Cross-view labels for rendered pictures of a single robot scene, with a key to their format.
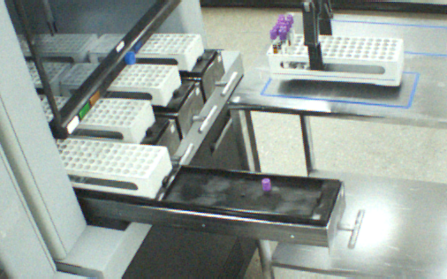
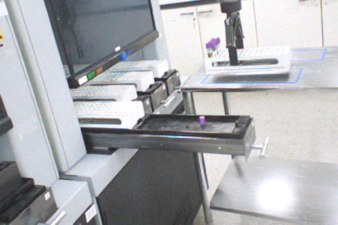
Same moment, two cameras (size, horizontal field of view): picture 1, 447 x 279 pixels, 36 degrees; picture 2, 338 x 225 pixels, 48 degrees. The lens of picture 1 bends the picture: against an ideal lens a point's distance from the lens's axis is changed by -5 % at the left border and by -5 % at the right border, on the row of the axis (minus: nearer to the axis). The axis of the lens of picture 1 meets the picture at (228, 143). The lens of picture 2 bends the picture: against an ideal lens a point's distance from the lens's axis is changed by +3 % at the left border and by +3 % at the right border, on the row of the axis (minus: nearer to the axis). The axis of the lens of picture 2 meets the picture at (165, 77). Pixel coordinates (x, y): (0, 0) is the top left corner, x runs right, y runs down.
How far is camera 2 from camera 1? 0.39 m
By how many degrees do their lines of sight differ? 18
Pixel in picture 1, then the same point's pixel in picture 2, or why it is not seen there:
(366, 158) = not seen: hidden behind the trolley
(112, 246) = (101, 163)
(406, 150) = (297, 155)
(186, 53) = (158, 66)
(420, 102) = (303, 79)
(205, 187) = (164, 124)
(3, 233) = (21, 136)
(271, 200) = (205, 128)
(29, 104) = (53, 58)
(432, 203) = (320, 174)
